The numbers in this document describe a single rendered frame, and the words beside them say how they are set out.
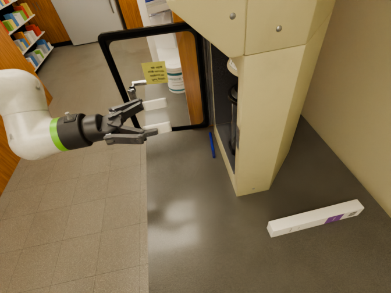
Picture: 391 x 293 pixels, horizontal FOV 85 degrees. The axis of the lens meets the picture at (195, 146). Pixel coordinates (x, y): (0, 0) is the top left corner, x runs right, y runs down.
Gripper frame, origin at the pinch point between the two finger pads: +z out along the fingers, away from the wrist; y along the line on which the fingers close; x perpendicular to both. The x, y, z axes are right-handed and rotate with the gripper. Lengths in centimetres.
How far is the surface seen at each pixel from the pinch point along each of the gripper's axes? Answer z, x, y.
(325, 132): 61, 27, 4
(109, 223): -66, 123, 39
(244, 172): 19.6, 14.7, -14.6
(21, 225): -141, 124, 56
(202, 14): 10.5, -26.6, -14.5
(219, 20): 13.1, -25.5, -14.6
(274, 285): 19, 28, -40
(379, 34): 61, -11, 1
